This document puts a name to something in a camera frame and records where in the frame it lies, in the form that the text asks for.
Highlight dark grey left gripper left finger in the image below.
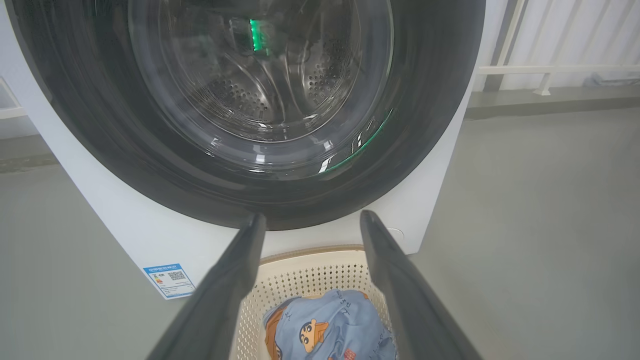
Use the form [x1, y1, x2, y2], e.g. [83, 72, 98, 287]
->
[146, 213, 267, 360]

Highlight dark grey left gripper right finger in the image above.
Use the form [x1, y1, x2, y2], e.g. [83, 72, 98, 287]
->
[360, 210, 483, 360]

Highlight orange and blue cartoon garment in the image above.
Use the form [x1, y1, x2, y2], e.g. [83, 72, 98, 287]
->
[264, 310, 286, 360]

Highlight blue cartoon print garment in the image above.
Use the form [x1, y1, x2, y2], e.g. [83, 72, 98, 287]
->
[263, 289, 398, 360]

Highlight dark round glass washer door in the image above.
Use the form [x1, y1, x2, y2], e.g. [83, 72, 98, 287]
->
[5, 0, 487, 232]

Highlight cream perforated laundry basket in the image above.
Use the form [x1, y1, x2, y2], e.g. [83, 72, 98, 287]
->
[235, 245, 401, 360]

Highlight white front-load washing machine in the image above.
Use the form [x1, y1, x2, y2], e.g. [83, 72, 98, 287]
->
[0, 0, 488, 301]

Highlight blue energy label sticker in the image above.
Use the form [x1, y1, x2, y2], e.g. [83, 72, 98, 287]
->
[142, 263, 197, 300]

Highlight perforated steel washer drum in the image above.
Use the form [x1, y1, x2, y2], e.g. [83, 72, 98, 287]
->
[160, 0, 371, 143]

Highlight white metal railing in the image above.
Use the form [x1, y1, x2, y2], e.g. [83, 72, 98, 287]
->
[477, 0, 640, 97]

